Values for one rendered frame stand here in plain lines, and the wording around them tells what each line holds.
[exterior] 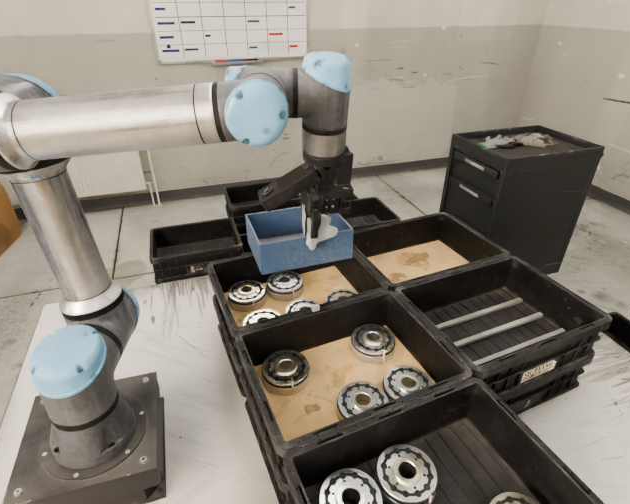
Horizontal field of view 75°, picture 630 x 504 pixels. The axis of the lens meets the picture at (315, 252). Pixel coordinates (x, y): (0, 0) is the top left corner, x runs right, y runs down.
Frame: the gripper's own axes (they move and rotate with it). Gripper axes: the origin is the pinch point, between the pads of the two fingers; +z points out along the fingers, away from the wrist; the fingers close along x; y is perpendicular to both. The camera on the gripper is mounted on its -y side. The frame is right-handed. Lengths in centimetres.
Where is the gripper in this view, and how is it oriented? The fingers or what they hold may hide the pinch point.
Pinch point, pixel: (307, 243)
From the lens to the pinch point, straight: 84.0
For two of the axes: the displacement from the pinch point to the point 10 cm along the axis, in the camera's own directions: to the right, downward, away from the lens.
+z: -0.4, 7.8, 6.3
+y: 9.6, -1.5, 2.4
